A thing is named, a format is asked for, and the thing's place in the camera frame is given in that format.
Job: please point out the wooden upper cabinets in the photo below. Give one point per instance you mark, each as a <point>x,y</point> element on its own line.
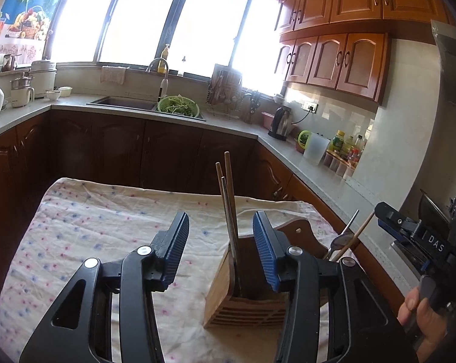
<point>364,64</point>

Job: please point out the translucent plastic container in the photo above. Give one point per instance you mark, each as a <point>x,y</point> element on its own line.
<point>317,150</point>

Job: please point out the kitchen sink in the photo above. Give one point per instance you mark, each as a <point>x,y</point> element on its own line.
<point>124,103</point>

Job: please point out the pink plastic basin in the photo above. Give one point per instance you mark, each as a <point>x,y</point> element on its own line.
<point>269,118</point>

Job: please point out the person's right hand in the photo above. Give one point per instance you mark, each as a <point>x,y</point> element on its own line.
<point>428,329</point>

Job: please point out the steel electric kettle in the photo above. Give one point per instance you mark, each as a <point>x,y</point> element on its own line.
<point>281,121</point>

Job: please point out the tropical fruit wall poster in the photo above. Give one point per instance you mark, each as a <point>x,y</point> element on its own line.
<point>23,11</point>

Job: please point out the steel kitchen faucet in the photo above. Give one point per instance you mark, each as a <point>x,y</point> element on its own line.
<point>163,75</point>

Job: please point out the gas stove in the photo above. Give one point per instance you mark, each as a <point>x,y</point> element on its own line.
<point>406,253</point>

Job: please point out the green cup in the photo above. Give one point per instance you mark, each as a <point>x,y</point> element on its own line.
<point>303,139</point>

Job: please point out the small clear bottle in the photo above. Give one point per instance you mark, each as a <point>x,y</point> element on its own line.
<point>182,66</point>

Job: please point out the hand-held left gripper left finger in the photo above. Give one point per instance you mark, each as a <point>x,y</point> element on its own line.
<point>175,249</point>

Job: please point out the wall socket with plug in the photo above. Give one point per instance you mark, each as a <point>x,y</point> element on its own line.
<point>311,106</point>

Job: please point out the wooden utensil holder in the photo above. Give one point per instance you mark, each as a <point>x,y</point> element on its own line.
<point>247,310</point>

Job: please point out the black wok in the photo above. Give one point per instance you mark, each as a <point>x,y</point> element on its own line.
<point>432,211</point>

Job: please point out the yellow soap bottle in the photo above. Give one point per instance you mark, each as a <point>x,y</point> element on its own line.
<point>161,60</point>

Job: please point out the white steamer cooker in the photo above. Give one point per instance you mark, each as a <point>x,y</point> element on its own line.
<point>43,79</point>

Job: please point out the grey kitchen countertop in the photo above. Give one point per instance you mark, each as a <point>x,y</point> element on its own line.
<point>231,125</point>

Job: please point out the hanging dish cloth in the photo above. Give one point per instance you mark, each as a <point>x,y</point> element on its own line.
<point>112,74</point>

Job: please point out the floral white tablecloth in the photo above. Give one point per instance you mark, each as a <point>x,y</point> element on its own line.
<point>80,234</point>

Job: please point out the wooden cabinets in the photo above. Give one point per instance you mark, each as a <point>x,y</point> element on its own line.
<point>364,64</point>
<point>118,151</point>

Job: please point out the steel range hood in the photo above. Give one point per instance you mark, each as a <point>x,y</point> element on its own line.
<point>453,68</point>

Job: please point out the countertop tool crock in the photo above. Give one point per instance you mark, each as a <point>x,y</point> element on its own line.
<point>251,104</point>

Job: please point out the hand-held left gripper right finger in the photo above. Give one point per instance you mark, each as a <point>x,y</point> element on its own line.
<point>264,253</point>

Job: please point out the condiment bottles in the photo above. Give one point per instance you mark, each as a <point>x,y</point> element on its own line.
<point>354,146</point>

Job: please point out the knife and dish rack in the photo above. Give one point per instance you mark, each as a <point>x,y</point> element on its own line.
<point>226,87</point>

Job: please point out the green colander with vegetables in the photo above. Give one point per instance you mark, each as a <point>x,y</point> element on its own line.
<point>178,106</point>

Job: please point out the small white electric pot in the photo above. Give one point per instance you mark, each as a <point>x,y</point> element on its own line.
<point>21,92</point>

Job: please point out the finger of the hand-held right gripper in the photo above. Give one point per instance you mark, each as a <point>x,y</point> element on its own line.
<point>398,235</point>
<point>392,215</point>

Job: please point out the wooden lower cabinets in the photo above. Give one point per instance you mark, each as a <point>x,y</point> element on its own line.
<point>118,151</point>

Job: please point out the large kitchen window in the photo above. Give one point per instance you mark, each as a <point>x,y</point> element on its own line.
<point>156,19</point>

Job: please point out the white bowls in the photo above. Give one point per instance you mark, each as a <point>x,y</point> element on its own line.
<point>59,92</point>

